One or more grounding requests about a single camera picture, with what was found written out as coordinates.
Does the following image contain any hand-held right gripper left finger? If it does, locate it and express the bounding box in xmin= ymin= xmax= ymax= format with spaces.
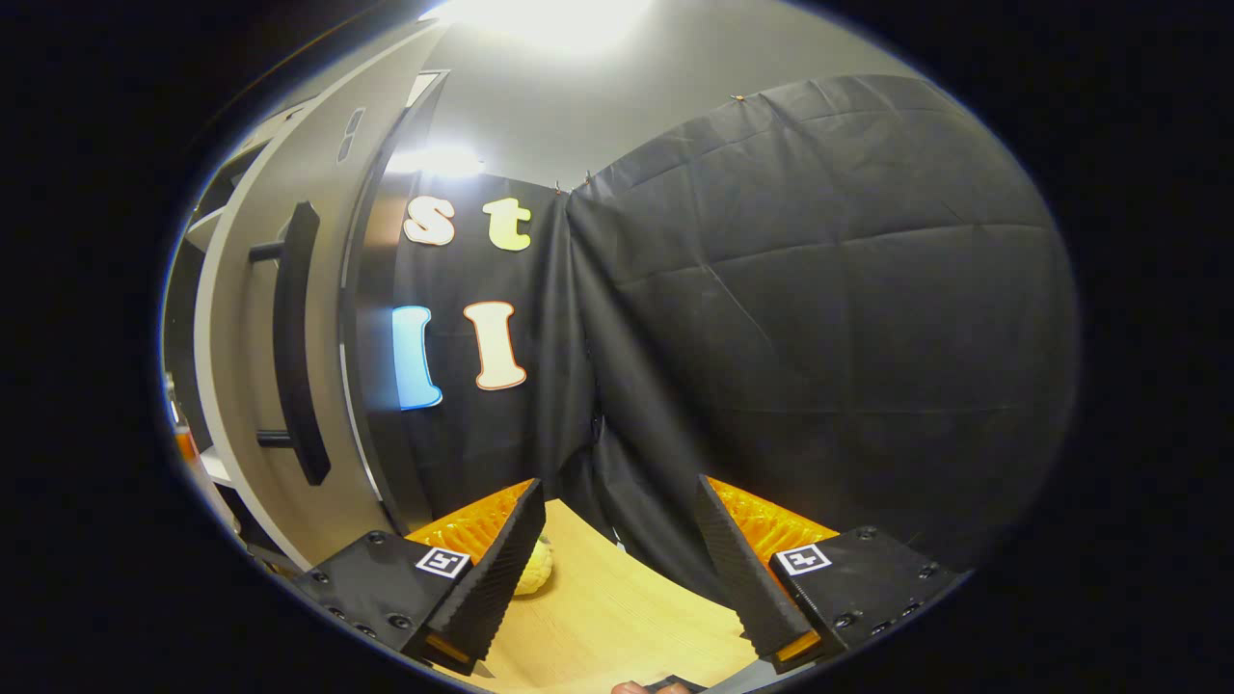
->
xmin=289 ymin=479 xmax=547 ymax=676

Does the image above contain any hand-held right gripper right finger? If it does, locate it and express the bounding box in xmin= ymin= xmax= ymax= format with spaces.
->
xmin=694 ymin=474 xmax=965 ymax=676

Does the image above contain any grey cabinet door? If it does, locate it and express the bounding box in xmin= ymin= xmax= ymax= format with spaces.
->
xmin=193 ymin=19 xmax=389 ymax=570

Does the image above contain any grey cabinet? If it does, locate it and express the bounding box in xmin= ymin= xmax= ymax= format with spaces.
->
xmin=159 ymin=67 xmax=454 ymax=570

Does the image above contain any yellow plush toy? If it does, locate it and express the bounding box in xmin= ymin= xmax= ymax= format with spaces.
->
xmin=514 ymin=537 xmax=556 ymax=597

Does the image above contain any black backdrop cloth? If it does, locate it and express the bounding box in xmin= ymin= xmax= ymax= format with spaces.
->
xmin=357 ymin=75 xmax=1081 ymax=608

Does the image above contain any small ceiling light panel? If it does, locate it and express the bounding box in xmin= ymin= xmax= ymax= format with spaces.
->
xmin=386 ymin=145 xmax=485 ymax=180

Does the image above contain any large ceiling light panel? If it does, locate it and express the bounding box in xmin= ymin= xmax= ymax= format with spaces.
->
xmin=424 ymin=0 xmax=658 ymax=51

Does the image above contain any black door handle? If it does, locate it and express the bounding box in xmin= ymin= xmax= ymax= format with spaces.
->
xmin=249 ymin=200 xmax=332 ymax=486

